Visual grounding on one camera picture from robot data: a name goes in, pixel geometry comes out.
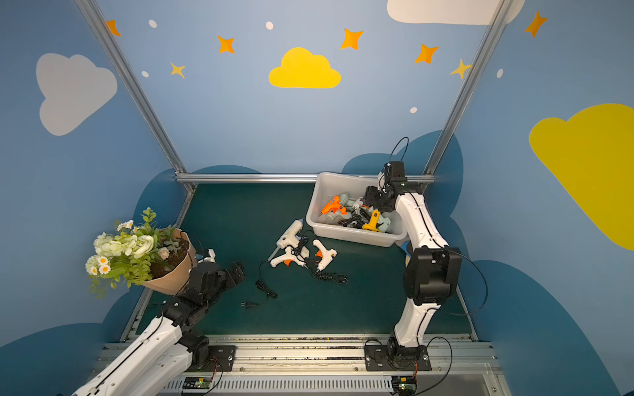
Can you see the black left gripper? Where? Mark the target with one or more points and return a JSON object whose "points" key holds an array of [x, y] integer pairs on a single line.
{"points": [[230, 275]]}

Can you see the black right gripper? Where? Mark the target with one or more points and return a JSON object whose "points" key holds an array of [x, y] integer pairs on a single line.
{"points": [[373, 196]]}

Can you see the yellow glue gun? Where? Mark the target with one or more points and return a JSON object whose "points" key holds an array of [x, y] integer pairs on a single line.
{"points": [[372, 221]]}

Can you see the light mint glue gun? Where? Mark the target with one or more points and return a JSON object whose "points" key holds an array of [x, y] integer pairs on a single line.
{"points": [[351, 203]]}

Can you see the orange glue gun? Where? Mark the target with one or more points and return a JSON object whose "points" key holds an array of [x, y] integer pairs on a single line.
{"points": [[334, 206]]}

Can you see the white glue gun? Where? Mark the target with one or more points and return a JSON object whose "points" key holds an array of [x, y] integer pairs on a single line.
{"points": [[290, 256], [326, 255], [289, 238]]}

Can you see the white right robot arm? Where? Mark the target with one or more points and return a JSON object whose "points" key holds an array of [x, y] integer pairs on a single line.
{"points": [[431, 275]]}

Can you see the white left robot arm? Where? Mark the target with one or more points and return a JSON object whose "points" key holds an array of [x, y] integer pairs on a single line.
{"points": [[168, 346]]}

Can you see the white plastic storage box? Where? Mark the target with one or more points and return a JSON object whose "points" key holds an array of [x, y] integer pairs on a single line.
{"points": [[349, 227]]}

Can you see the potted artificial flower plant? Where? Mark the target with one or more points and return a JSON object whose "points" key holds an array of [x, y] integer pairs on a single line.
{"points": [[158, 259]]}

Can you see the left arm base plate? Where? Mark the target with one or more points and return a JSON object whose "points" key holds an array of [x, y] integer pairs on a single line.
{"points": [[218, 357]]}

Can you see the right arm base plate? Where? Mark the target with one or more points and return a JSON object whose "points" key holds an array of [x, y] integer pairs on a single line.
{"points": [[396, 358]]}

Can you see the right aluminium frame post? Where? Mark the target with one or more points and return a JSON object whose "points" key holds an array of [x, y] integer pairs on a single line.
{"points": [[482, 57]]}

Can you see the aluminium frame post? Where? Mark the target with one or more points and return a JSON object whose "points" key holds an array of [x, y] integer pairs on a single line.
{"points": [[482, 57], [98, 24]]}

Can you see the left aluminium frame post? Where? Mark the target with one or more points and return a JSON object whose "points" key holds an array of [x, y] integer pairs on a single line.
{"points": [[98, 24]]}

